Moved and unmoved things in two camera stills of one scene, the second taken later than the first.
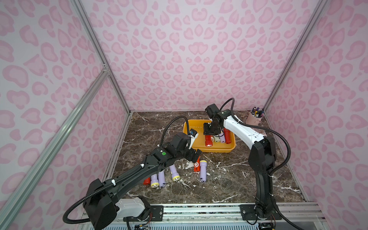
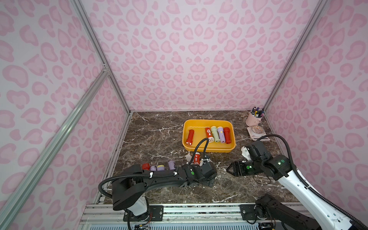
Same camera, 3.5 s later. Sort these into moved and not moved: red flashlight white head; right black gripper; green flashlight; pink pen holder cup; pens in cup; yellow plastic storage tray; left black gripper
Moved: right black gripper; left black gripper; red flashlight white head
Not moved: green flashlight; pens in cup; pink pen holder cup; yellow plastic storage tray
